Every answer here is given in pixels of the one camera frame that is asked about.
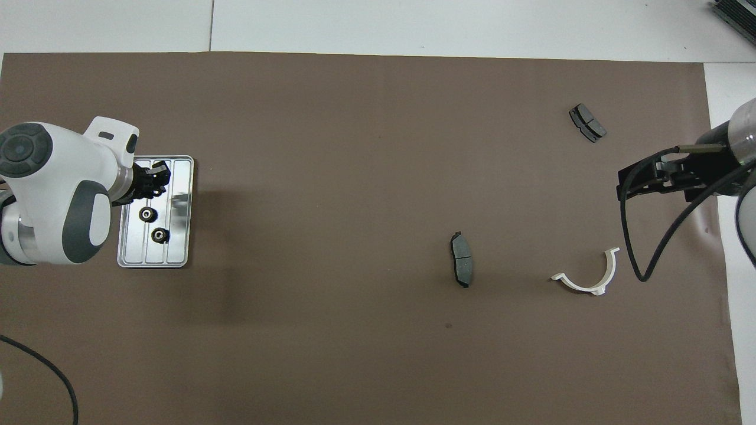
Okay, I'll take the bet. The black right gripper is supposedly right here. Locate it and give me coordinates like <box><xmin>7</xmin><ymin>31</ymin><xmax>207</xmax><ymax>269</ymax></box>
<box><xmin>616</xmin><ymin>151</ymin><xmax>731</xmax><ymax>203</ymax></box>

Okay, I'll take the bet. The brown table mat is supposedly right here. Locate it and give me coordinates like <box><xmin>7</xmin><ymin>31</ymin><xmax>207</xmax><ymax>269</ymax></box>
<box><xmin>0</xmin><ymin>51</ymin><xmax>742</xmax><ymax>425</ymax></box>

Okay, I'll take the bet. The grey ribbed device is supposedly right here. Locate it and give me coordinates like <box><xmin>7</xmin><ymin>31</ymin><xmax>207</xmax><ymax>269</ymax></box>
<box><xmin>711</xmin><ymin>0</ymin><xmax>756</xmax><ymax>47</ymax></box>

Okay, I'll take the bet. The long dark grey brake pad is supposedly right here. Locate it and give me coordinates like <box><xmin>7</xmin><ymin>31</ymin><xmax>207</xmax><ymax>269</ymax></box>
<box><xmin>450</xmin><ymin>231</ymin><xmax>475</xmax><ymax>289</ymax></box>

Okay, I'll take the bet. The white half-ring plastic clamp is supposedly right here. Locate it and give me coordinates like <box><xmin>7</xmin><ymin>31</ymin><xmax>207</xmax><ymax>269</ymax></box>
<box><xmin>550</xmin><ymin>247</ymin><xmax>621</xmax><ymax>296</ymax></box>

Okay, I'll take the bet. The split dark grey brake pad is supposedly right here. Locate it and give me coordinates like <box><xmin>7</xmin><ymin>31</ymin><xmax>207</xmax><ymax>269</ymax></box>
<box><xmin>568</xmin><ymin>103</ymin><xmax>607</xmax><ymax>143</ymax></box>

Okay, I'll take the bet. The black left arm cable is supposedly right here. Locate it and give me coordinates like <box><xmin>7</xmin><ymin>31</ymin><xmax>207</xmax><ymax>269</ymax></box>
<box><xmin>0</xmin><ymin>334</ymin><xmax>80</xmax><ymax>425</ymax></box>

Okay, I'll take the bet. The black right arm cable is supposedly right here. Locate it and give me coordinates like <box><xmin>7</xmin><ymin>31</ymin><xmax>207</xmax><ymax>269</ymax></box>
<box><xmin>620</xmin><ymin>143</ymin><xmax>756</xmax><ymax>283</ymax></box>

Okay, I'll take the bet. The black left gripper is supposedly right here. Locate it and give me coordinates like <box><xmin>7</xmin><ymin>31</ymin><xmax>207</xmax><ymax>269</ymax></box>
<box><xmin>111</xmin><ymin>161</ymin><xmax>173</xmax><ymax>207</ymax></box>

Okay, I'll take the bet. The silver metal tray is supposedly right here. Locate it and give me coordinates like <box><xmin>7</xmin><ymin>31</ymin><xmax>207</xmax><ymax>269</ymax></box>
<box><xmin>116</xmin><ymin>155</ymin><xmax>195</xmax><ymax>269</ymax></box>

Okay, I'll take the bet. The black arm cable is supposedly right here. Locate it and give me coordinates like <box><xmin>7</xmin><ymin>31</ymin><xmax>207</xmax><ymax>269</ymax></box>
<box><xmin>620</xmin><ymin>143</ymin><xmax>756</xmax><ymax>283</ymax></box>
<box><xmin>0</xmin><ymin>334</ymin><xmax>80</xmax><ymax>425</ymax></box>

